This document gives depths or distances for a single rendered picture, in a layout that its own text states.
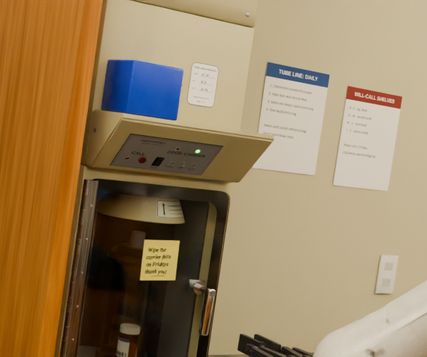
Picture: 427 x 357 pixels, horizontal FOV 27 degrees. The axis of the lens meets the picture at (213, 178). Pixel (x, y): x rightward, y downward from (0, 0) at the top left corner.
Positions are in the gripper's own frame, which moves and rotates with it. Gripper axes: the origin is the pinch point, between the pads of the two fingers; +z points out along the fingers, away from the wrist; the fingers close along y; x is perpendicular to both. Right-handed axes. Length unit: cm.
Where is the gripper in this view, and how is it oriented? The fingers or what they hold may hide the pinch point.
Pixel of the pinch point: (258, 347)
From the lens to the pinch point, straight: 156.5
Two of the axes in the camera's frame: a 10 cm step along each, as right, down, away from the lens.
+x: -1.6, 9.9, 0.4
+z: -5.4, -1.2, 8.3
